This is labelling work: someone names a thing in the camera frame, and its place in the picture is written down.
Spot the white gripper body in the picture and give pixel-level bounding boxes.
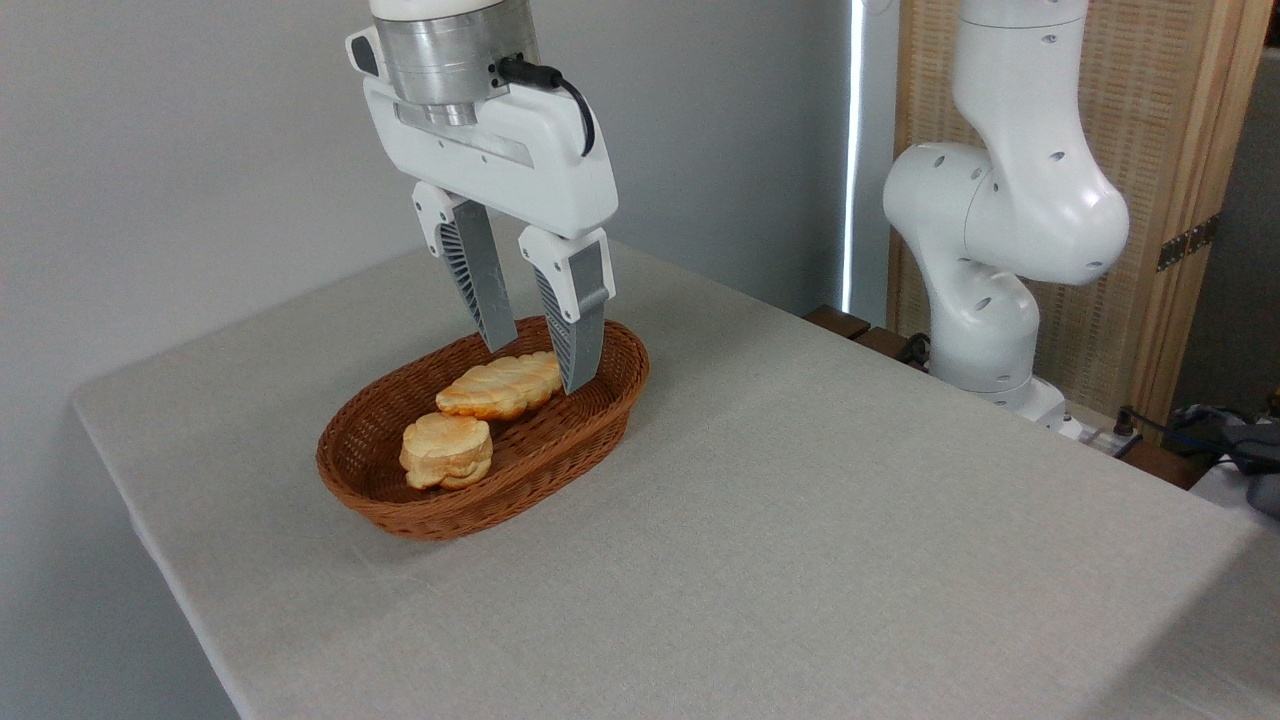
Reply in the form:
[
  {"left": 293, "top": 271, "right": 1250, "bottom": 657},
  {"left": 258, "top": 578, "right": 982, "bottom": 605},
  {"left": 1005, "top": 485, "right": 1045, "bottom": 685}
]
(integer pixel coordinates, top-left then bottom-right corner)
[{"left": 345, "top": 25, "right": 620, "bottom": 242}]

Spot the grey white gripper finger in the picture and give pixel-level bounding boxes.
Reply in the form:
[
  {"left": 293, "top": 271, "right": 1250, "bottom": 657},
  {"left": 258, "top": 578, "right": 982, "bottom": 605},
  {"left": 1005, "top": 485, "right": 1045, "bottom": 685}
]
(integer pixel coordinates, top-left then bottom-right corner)
[
  {"left": 517, "top": 226, "right": 617, "bottom": 396},
  {"left": 412, "top": 181, "right": 519, "bottom": 354}
]

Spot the long braided bread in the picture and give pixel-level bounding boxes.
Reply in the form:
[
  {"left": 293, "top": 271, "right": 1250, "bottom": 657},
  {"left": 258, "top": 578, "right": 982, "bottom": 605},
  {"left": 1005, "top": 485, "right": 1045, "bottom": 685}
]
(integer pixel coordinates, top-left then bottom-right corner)
[{"left": 435, "top": 350, "right": 565, "bottom": 422}]

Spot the round flower-shaped bread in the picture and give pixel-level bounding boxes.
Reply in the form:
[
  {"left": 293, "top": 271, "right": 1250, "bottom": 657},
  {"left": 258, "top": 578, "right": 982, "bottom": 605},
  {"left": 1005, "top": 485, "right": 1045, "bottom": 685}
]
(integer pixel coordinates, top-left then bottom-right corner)
[{"left": 399, "top": 412, "right": 495, "bottom": 492}]

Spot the brown wicker basket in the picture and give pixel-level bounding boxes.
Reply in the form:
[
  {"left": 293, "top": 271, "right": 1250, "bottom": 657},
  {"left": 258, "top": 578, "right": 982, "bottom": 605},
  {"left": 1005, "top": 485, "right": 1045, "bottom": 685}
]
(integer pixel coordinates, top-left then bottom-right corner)
[{"left": 316, "top": 316, "right": 651, "bottom": 543}]

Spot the dark brown wooden bench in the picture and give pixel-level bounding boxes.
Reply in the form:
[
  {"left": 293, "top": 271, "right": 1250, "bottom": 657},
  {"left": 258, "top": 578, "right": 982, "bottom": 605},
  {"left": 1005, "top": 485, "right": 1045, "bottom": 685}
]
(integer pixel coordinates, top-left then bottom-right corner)
[{"left": 803, "top": 304, "right": 1213, "bottom": 492}]

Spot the grey tablecloth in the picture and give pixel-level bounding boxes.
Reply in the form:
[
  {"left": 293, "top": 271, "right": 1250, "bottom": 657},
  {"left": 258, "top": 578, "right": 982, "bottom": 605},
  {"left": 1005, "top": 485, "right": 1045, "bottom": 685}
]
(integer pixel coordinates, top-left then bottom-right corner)
[{"left": 72, "top": 222, "right": 1280, "bottom": 720}]

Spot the white power strip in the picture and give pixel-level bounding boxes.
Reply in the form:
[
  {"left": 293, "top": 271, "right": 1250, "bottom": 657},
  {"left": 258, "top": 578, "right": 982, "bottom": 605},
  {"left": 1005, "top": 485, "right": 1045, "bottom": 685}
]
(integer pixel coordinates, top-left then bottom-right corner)
[{"left": 1058, "top": 404, "right": 1143, "bottom": 458}]

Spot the metal screen hinge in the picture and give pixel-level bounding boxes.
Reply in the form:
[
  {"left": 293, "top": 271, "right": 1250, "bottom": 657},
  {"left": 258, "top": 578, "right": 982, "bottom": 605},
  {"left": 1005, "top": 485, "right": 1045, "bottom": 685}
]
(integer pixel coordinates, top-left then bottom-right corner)
[{"left": 1156, "top": 213, "right": 1222, "bottom": 274}]

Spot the grey blue bag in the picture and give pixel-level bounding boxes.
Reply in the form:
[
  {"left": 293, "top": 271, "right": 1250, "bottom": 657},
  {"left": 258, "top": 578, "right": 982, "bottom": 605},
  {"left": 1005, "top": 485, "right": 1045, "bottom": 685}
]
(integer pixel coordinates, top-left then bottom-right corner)
[{"left": 1168, "top": 402, "right": 1280, "bottom": 519}]

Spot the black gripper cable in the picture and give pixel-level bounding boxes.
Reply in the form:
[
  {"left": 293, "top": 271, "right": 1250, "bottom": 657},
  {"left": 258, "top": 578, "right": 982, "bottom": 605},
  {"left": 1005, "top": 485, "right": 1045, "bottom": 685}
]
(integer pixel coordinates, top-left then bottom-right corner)
[{"left": 496, "top": 56, "right": 598, "bottom": 159}]

